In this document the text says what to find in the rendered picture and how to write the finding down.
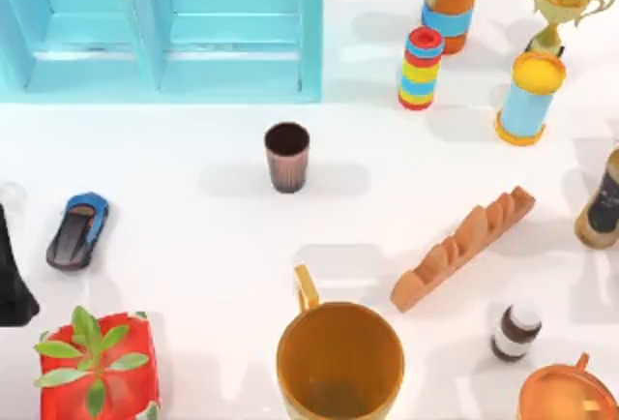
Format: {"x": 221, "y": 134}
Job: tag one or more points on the brown ribbed cup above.
{"x": 286, "y": 163}

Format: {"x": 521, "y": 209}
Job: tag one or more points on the striped stack of coloured rings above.
{"x": 420, "y": 71}

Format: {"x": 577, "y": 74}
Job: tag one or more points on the long baguette bread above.
{"x": 459, "y": 250}

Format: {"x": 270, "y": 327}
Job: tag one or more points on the large golden mug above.
{"x": 338, "y": 362}

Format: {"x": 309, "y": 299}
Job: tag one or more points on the light blue rack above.
{"x": 159, "y": 28}

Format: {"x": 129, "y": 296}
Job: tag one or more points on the orange and blue can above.
{"x": 450, "y": 8}

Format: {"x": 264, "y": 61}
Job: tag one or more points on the yellow and light blue can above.
{"x": 527, "y": 100}

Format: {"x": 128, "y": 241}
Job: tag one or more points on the blue and black toy car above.
{"x": 77, "y": 232}

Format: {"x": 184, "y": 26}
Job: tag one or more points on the small brown and white jar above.
{"x": 514, "y": 334}

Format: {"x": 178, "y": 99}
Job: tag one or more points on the red pot with green plant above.
{"x": 99, "y": 362}

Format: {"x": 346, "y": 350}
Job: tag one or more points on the dark and tan bottle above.
{"x": 602, "y": 212}

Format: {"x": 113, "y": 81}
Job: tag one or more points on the gold trophy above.
{"x": 561, "y": 4}

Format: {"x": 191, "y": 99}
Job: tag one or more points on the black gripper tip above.
{"x": 12, "y": 284}

